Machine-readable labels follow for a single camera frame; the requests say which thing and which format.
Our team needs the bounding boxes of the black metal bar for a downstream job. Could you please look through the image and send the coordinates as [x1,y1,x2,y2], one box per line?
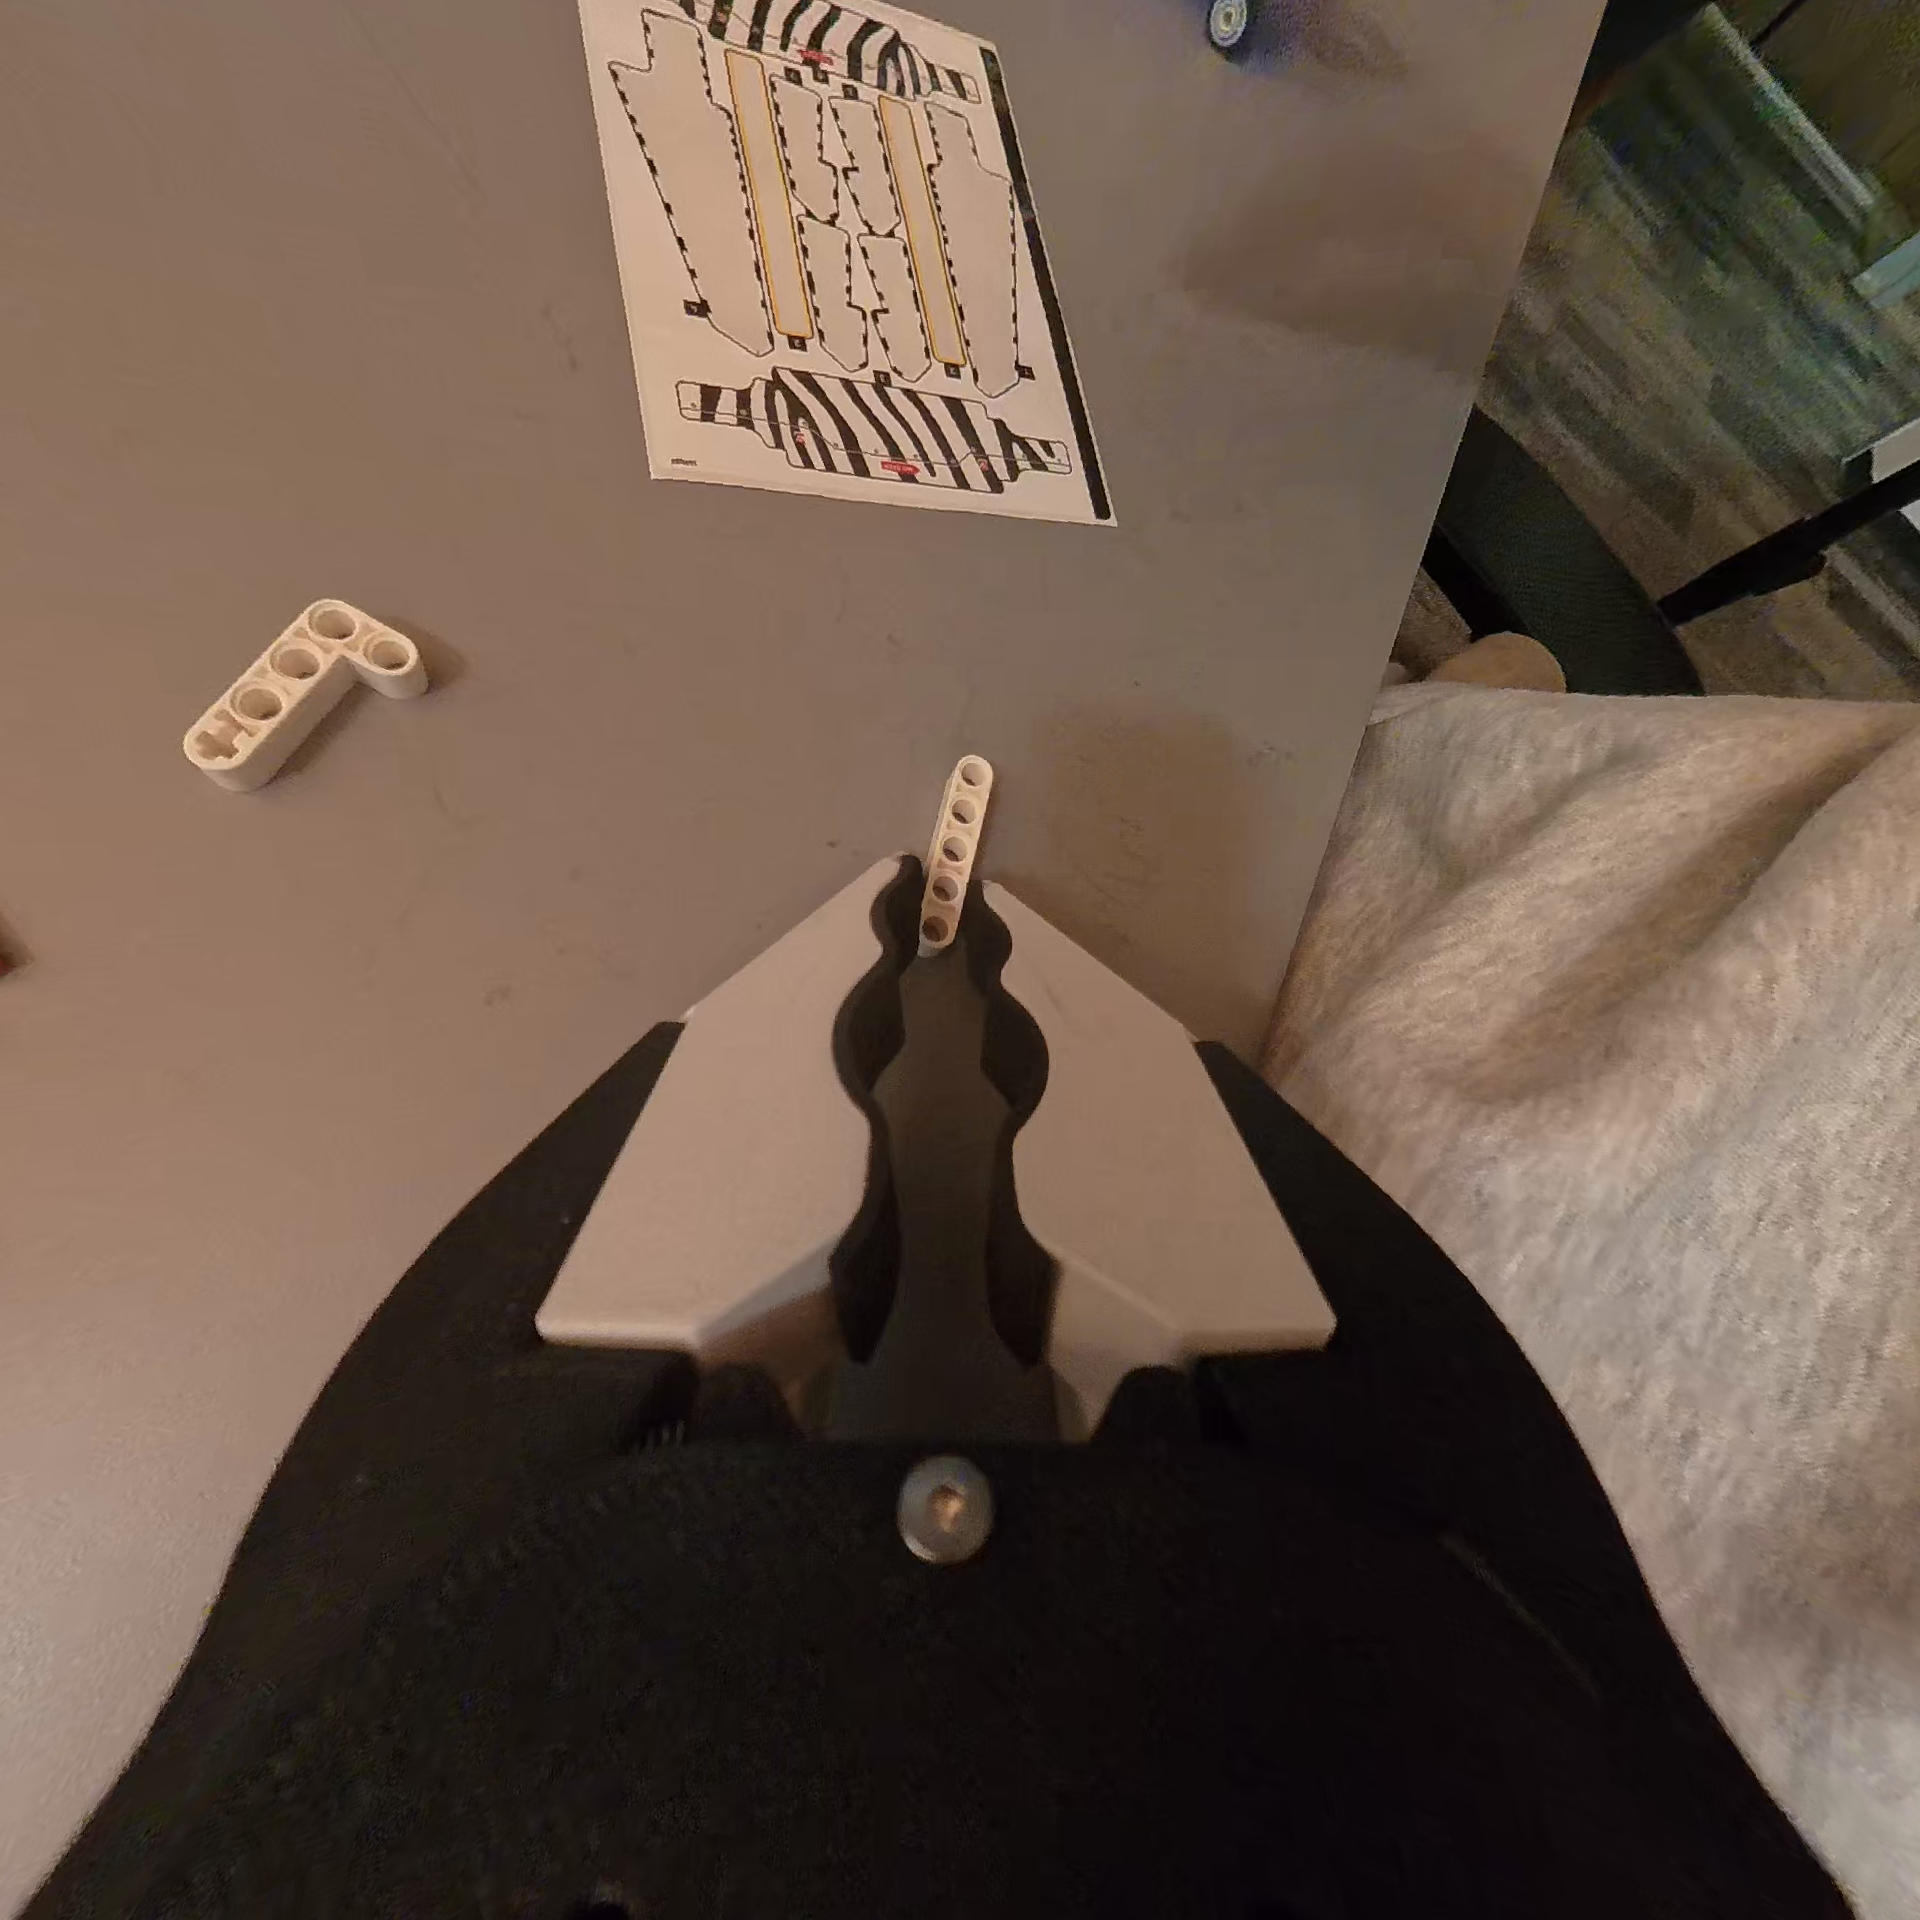
[1656,468,1920,629]

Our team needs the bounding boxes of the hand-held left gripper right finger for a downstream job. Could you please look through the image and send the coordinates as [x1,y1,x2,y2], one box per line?
[974,881,1341,1439]

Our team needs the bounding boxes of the white L-shaped lego beam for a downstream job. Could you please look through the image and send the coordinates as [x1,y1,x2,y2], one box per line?
[182,598,432,795]

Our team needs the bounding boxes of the thin white lego beam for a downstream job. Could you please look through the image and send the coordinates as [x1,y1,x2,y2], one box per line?
[919,755,997,958]

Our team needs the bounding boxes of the beige shoe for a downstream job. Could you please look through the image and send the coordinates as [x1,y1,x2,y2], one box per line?
[1392,634,1570,697]

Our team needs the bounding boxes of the black office chair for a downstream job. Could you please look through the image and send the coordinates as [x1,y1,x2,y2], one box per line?
[1422,405,1705,697]

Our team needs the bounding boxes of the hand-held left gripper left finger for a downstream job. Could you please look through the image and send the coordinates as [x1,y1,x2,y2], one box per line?
[534,854,925,1360]

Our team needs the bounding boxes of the zebra sticker sheet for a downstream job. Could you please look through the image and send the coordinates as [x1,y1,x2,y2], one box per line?
[576,0,1120,529]

